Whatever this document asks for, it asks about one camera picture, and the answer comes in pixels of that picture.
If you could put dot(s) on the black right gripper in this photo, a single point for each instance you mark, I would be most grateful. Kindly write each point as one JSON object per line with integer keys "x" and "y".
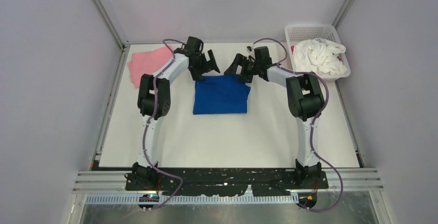
{"x": 239, "y": 60}

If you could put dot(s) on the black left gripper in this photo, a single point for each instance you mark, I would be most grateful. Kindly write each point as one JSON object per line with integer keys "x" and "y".
{"x": 197, "y": 75}

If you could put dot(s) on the blue printed t shirt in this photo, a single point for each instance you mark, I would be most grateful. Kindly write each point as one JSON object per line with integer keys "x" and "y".
{"x": 220, "y": 95}

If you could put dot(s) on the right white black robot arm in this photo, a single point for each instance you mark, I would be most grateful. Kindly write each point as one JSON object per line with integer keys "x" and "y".
{"x": 305, "y": 102}

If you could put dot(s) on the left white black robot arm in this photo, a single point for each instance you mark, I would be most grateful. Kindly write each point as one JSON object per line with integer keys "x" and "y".
{"x": 154, "y": 101}

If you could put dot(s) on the pink folded t shirt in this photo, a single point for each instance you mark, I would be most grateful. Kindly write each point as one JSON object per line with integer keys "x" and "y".
{"x": 147, "y": 63}

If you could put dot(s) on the white crumpled t shirt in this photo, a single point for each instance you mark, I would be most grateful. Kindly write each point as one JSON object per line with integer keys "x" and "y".
{"x": 320, "y": 56}

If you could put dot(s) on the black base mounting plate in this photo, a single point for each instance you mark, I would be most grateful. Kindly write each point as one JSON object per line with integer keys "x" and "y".
{"x": 228, "y": 182}

